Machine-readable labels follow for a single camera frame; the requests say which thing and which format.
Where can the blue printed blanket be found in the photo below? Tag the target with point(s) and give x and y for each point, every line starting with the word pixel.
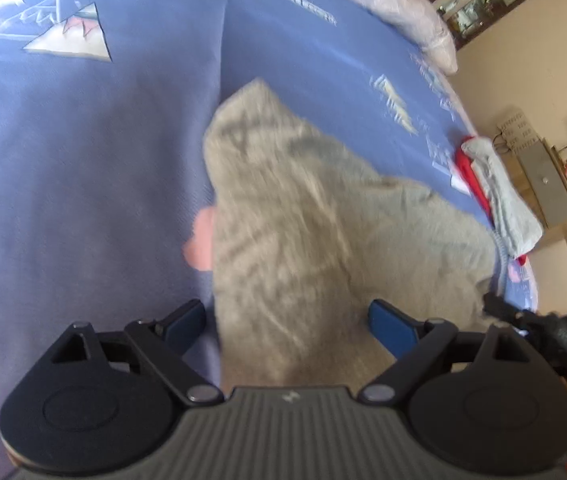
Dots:
pixel 93 160

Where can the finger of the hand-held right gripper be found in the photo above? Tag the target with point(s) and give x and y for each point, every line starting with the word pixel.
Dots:
pixel 501 306

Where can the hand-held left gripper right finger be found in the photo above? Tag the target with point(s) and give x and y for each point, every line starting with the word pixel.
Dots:
pixel 388 327

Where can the red folded garment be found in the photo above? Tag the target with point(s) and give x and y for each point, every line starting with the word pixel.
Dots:
pixel 472 180

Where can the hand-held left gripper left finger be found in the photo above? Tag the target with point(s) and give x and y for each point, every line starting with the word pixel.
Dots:
pixel 187 322

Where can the wooden cabinet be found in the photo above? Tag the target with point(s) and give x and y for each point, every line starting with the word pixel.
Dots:
pixel 546 180

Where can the grey pants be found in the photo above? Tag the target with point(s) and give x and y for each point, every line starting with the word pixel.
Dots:
pixel 313 240

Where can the folded light grey garment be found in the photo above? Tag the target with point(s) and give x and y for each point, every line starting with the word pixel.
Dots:
pixel 506 195

